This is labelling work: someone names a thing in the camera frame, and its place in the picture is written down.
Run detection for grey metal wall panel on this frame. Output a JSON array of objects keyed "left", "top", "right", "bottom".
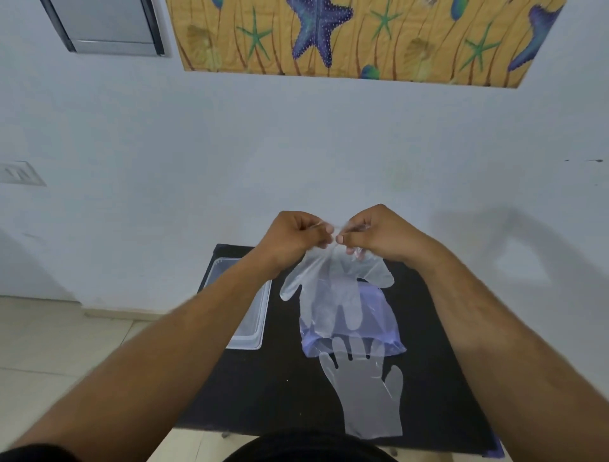
[{"left": 39, "top": 0, "right": 166, "bottom": 57}]

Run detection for purple plastic bag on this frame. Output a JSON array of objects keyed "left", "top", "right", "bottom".
[{"left": 299, "top": 281, "right": 407, "bottom": 359}]

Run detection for clear plastic glove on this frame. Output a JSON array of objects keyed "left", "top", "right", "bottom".
[
  {"left": 318, "top": 335, "right": 404, "bottom": 439},
  {"left": 279, "top": 221, "right": 396, "bottom": 334}
]

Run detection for person's left hand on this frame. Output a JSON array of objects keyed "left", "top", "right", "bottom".
[{"left": 255, "top": 211, "right": 335, "bottom": 280}]

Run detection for person's black shirt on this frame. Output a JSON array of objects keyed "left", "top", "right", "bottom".
[{"left": 0, "top": 430, "right": 398, "bottom": 462}]

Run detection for yellow starfish print curtain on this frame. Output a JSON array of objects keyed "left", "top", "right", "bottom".
[{"left": 165, "top": 0, "right": 568, "bottom": 89}]

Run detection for white wall switch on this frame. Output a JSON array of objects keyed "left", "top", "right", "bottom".
[{"left": 0, "top": 161, "right": 47, "bottom": 187}]

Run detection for person's right forearm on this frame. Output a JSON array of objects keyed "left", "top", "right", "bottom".
[{"left": 404, "top": 236, "right": 609, "bottom": 462}]

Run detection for person's right hand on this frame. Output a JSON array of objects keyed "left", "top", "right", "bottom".
[{"left": 335, "top": 204, "right": 432, "bottom": 270}]

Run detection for clear plastic container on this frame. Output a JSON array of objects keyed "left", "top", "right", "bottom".
[{"left": 199, "top": 257, "right": 272, "bottom": 350}]

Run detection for person's left forearm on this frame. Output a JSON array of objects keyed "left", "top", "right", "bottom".
[{"left": 0, "top": 247, "right": 306, "bottom": 462}]

